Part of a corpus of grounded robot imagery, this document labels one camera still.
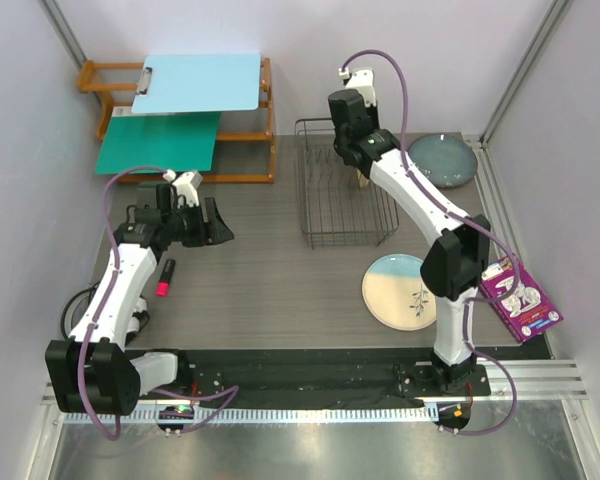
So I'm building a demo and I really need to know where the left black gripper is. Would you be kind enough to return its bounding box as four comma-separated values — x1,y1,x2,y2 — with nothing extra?
162,198,233,248

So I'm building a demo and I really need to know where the beige bird plate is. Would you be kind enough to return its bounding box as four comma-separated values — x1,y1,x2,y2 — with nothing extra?
355,169,370,188

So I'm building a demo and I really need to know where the dark teal glazed plate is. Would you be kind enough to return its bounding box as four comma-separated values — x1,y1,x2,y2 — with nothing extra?
408,133,478,188

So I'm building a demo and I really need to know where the blue and cream plate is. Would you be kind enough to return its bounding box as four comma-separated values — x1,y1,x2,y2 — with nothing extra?
361,254,436,331

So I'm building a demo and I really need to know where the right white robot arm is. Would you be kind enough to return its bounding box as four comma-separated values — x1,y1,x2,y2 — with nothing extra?
328,89,491,395

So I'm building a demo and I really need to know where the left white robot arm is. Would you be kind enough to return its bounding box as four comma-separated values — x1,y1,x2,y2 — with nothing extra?
45,172,234,416

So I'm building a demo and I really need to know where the wooden shelf rack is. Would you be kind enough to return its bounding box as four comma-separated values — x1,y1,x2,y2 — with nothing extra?
76,57,276,184

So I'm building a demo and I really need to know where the pink and black marker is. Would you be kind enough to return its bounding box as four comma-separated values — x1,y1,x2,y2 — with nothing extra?
155,259,176,297

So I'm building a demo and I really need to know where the green board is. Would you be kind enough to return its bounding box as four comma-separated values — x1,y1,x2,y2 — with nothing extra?
95,108,220,175

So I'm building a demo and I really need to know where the light blue clipboard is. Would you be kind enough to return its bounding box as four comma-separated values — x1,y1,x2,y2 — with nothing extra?
131,53,261,115

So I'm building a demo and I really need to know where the purple printed box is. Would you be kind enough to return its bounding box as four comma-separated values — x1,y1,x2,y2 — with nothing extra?
479,257,564,343

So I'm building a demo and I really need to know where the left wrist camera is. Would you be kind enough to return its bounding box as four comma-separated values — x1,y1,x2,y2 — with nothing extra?
162,170,203,207

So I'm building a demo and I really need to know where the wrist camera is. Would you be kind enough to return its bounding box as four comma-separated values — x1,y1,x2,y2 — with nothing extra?
338,67,377,107
162,170,203,207

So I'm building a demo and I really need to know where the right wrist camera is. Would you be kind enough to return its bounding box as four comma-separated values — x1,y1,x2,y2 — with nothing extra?
338,67,377,107

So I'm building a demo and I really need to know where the black wire dish rack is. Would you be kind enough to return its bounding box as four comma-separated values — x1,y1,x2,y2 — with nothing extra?
294,117,399,249

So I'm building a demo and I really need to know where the black coiled cable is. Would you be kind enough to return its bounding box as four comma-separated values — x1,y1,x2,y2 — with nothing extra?
59,287,101,346

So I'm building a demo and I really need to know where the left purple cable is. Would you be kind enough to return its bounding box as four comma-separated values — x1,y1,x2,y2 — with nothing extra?
77,166,241,441

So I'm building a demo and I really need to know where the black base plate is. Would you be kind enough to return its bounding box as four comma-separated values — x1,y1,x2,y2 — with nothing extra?
177,348,491,399

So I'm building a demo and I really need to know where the white slotted cable duct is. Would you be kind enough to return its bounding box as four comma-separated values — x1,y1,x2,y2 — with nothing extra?
64,404,439,425

